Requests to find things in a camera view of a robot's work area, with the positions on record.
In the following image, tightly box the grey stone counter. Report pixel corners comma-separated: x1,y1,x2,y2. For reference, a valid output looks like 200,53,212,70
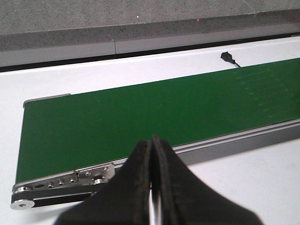
0,0,300,71

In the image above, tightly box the black sensor with cable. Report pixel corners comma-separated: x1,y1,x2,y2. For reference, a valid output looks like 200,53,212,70
220,52,240,68

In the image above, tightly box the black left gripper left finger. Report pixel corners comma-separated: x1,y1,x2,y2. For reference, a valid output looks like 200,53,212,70
55,140,151,225

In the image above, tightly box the green conveyor belt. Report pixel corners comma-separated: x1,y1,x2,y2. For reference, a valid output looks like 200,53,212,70
16,59,300,182

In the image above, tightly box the black conveyor drive belt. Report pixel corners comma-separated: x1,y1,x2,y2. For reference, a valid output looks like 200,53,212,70
10,178,106,210

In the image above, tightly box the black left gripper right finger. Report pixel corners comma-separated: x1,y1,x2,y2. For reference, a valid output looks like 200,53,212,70
151,136,262,225

